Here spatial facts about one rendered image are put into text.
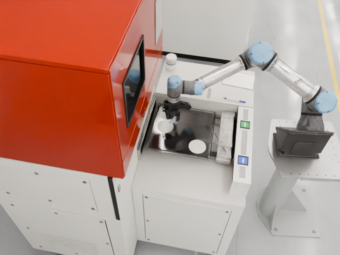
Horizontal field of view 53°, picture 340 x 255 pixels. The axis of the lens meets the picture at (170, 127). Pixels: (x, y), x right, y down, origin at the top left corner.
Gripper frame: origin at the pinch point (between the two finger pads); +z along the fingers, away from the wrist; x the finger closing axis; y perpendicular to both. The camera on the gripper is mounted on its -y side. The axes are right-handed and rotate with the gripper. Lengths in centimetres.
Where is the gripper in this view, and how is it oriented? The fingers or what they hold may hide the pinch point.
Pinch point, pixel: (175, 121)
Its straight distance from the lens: 205.9
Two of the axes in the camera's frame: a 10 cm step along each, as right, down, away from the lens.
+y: -9.2, 2.9, -2.8
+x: 4.0, 7.0, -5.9
